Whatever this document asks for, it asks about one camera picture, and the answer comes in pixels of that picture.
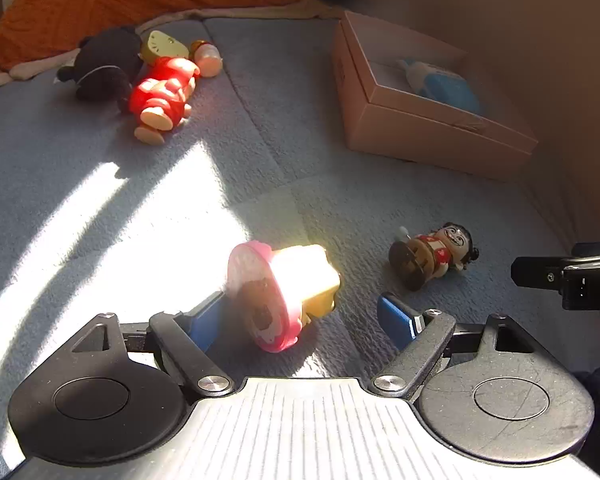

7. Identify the orange knitted pillow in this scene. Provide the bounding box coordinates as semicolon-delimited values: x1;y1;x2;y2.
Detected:
0;0;313;72

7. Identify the pink and yellow toy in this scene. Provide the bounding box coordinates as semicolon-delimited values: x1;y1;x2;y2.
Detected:
227;240;342;354

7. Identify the small wind-up figure toy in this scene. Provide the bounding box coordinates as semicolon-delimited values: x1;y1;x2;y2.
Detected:
388;221;482;292

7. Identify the black plush toy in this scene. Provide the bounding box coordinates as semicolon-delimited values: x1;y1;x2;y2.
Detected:
56;26;146;113

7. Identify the blue white tissue pack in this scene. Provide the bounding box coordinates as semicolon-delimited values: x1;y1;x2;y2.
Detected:
397;57;482;115

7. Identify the pink cardboard box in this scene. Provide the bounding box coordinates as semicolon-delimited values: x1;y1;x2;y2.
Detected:
330;10;540;183

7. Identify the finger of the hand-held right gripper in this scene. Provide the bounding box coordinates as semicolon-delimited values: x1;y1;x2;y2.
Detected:
511;255;567;292

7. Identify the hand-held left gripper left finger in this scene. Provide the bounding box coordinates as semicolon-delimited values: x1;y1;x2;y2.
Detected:
70;290;236;399

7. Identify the red plastic figure toy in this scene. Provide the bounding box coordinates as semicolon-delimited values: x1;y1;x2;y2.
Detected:
129;30;202;147

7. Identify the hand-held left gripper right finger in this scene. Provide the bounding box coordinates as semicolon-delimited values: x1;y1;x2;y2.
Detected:
370;294;531;401

